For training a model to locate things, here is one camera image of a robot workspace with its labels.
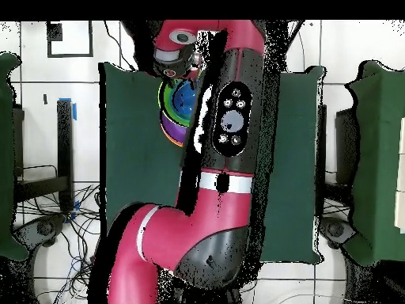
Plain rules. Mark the light blue bowl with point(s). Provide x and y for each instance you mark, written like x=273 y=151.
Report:
x=173 y=110

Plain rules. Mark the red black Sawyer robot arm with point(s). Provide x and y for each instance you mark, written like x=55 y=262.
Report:
x=196 y=228

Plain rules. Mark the purple bowl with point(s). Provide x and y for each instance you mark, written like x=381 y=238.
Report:
x=175 y=131

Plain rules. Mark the dark blue bowl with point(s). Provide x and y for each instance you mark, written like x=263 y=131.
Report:
x=185 y=98

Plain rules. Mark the green cloth side table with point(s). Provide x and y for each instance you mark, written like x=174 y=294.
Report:
x=6 y=126
x=379 y=158

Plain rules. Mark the black square frame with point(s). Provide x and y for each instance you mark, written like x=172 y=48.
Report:
x=54 y=31

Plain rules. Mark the large orange bowl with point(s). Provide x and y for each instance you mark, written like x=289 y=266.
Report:
x=172 y=142

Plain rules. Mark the dark green tablecloth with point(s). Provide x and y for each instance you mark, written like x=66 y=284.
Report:
x=139 y=158

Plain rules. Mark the black camera tripod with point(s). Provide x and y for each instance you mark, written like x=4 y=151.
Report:
x=300 y=25

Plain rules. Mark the light green bowl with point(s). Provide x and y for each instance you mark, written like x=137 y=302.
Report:
x=162 y=101

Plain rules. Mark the white boxes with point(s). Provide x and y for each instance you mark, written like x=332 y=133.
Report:
x=401 y=174

